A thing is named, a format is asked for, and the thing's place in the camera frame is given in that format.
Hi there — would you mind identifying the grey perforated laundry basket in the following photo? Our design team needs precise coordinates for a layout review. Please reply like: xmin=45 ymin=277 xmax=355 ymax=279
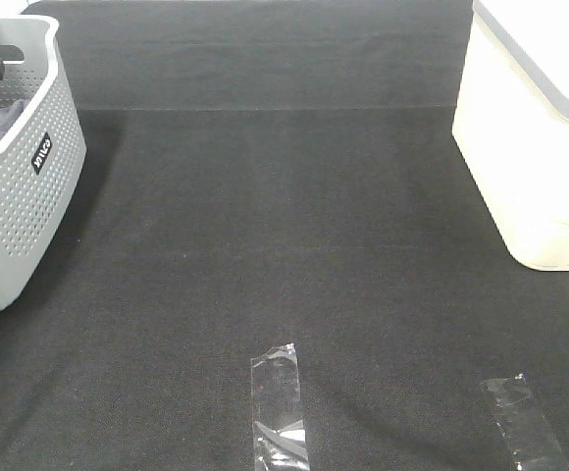
xmin=0 ymin=15 xmax=86 ymax=311

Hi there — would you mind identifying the centre clear tape strip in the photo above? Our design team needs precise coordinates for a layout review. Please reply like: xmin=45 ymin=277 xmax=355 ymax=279
xmin=250 ymin=343 xmax=310 ymax=470

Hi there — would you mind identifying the clear tape strip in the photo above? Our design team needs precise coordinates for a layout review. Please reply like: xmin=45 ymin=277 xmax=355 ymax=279
xmin=250 ymin=343 xmax=310 ymax=470
xmin=480 ymin=373 xmax=569 ymax=471

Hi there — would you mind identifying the white embossed plastic bin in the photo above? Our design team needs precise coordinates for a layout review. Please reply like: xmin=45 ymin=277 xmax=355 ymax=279
xmin=452 ymin=1 xmax=569 ymax=271

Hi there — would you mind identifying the right clear tape strip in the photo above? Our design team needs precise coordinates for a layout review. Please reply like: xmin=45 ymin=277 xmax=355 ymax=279
xmin=480 ymin=373 xmax=569 ymax=471

